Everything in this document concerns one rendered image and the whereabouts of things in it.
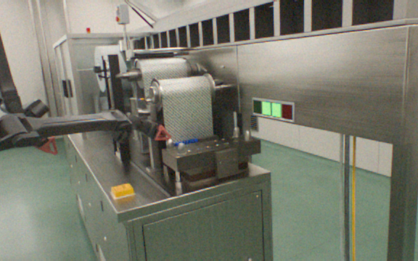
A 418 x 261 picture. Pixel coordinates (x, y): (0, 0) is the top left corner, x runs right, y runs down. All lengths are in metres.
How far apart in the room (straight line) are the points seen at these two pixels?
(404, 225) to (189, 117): 0.90
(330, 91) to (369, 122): 0.16
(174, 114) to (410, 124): 0.89
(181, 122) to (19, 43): 5.64
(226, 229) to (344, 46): 0.83
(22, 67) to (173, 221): 5.87
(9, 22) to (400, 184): 6.51
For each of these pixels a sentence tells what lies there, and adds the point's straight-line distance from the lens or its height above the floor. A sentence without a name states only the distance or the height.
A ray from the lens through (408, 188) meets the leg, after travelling 1.21.
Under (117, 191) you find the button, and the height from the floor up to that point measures 0.92.
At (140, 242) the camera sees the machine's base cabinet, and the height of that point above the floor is 0.77.
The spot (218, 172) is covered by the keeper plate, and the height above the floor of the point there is 0.94.
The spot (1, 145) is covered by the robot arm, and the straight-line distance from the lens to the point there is 1.12.
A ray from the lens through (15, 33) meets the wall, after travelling 6.93.
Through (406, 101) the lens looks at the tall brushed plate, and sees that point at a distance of 0.98.
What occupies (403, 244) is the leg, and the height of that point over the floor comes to 0.77.
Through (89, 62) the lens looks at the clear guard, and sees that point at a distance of 2.41.
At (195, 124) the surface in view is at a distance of 1.51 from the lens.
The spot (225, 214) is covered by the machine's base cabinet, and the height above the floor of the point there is 0.77.
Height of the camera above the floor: 1.40
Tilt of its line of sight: 12 degrees down
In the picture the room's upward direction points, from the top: 4 degrees counter-clockwise
